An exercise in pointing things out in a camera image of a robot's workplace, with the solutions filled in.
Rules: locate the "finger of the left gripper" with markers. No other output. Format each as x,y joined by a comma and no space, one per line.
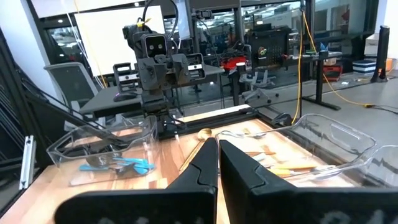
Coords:
196,73
126,82

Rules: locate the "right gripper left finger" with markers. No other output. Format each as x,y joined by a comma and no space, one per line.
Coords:
140,208

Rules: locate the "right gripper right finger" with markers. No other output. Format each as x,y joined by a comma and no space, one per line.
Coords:
295,208

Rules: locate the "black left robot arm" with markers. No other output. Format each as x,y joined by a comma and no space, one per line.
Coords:
154,105

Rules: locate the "black computer mouse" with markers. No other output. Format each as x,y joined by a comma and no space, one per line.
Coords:
124,97

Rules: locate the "grey desk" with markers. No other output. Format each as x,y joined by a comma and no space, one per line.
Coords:
214,71
102,104

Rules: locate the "red object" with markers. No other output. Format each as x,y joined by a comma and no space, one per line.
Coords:
231,60

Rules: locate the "cup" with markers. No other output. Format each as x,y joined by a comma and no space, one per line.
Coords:
241,68

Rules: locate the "white board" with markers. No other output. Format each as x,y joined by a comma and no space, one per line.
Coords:
102,40

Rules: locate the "computer monitor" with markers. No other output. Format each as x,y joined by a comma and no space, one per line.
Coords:
185,21

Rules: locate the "grey mesh office chair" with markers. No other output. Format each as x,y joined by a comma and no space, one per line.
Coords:
71,84

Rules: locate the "gold spoon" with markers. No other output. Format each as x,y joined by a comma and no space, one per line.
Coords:
204,133

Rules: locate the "white office chair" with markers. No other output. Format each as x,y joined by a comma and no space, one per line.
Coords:
258,81

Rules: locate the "black pegboard cart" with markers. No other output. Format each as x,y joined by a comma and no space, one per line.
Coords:
273,46

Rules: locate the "silver aluminium extrusion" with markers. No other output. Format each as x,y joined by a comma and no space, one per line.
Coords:
28,161

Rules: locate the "small standing desk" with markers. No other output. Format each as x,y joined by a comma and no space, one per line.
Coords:
320,81

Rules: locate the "red crate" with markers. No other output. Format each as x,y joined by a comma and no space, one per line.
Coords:
332,73

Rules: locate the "stack of storage bins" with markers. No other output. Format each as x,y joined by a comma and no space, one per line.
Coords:
363,67

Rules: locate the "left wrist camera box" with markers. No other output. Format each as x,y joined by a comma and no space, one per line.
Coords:
154,46

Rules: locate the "black table frame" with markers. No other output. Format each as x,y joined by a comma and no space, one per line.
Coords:
217,119

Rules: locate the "black clamp mount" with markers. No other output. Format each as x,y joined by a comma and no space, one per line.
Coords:
281,118

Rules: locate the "black diagonal frame brace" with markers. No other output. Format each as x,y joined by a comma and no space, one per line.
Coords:
18,124

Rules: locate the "black cylinder post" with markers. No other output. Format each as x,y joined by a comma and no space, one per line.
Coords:
382,53

